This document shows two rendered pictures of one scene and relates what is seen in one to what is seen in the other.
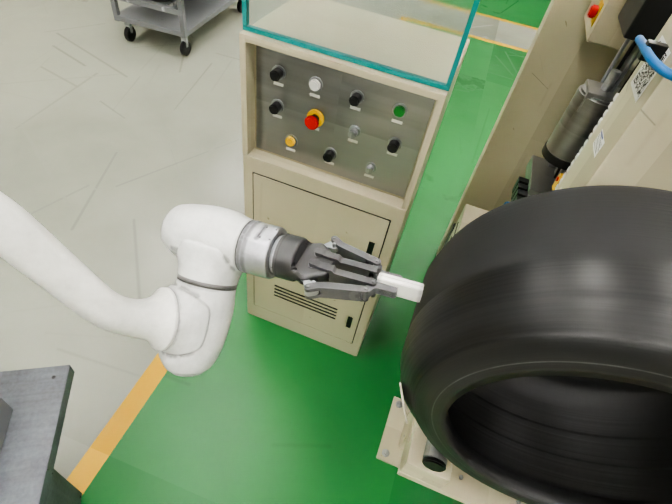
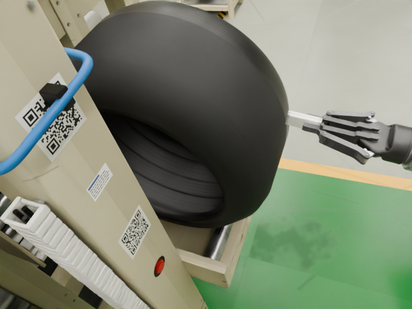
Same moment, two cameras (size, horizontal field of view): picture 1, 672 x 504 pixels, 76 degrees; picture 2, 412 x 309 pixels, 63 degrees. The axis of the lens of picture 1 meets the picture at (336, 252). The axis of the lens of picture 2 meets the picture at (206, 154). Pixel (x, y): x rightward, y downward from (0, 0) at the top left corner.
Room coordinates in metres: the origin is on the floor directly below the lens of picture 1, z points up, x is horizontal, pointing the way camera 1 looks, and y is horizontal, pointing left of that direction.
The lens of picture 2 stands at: (0.95, -0.14, 1.75)
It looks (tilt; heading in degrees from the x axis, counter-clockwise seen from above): 49 degrees down; 201
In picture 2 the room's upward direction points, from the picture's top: 15 degrees counter-clockwise
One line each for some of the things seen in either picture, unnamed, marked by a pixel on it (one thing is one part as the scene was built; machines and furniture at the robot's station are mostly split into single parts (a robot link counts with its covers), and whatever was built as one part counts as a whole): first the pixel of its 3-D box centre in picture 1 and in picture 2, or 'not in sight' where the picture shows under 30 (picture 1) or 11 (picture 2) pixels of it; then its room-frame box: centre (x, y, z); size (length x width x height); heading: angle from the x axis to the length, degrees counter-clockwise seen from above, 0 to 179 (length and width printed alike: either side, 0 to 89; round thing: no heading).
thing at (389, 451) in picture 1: (417, 438); not in sight; (0.69, -0.47, 0.01); 0.27 x 0.27 x 0.02; 78
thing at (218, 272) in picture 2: not in sight; (160, 252); (0.61, -0.47, 0.90); 0.40 x 0.03 x 0.10; 78
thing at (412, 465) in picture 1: (440, 396); (232, 221); (0.46, -0.30, 0.83); 0.36 x 0.09 x 0.06; 168
